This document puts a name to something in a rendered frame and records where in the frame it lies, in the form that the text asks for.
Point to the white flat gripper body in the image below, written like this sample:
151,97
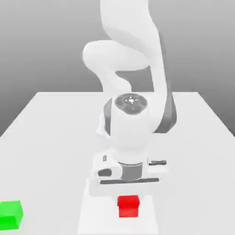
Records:
128,187

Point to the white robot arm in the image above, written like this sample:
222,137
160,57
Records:
132,128

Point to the small red cube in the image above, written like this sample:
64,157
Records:
128,206

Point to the small green cube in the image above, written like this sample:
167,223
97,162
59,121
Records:
10,213

